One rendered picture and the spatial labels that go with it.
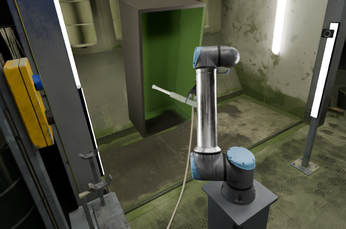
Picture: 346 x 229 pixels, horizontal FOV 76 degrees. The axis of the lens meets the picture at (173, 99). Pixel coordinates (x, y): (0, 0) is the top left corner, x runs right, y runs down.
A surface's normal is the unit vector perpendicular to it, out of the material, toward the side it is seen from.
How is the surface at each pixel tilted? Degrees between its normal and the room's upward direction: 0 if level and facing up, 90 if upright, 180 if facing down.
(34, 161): 90
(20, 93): 90
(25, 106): 90
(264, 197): 0
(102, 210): 0
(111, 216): 0
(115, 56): 57
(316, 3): 90
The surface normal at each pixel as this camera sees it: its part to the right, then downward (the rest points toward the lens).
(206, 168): -0.14, -0.01
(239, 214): -0.07, -0.91
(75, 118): 0.51, 0.33
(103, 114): 0.39, -0.22
